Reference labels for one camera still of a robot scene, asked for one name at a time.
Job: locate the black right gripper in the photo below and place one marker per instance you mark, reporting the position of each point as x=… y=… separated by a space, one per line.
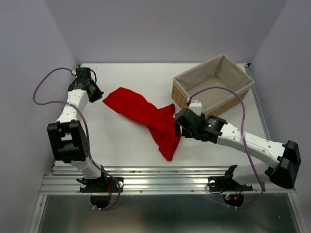
x=177 y=129

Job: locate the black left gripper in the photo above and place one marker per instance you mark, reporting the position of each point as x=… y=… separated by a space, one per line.
x=98 y=94

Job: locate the red t shirt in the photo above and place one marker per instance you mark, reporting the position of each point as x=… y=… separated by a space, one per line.
x=159 y=121

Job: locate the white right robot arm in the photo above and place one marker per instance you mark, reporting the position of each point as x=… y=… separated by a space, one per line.
x=280 y=162

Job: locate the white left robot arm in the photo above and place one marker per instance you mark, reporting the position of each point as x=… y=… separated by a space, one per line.
x=69 y=136

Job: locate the wicker basket with cloth liner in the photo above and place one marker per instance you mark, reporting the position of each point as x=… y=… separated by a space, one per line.
x=220 y=72

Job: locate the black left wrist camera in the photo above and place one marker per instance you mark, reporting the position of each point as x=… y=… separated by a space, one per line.
x=86 y=73

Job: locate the aluminium rail frame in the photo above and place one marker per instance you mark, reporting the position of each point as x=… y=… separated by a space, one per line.
x=161 y=196

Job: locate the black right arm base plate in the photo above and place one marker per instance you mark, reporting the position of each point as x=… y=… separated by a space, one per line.
x=226 y=183

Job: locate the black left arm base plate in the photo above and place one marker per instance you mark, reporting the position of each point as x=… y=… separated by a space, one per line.
x=100 y=185

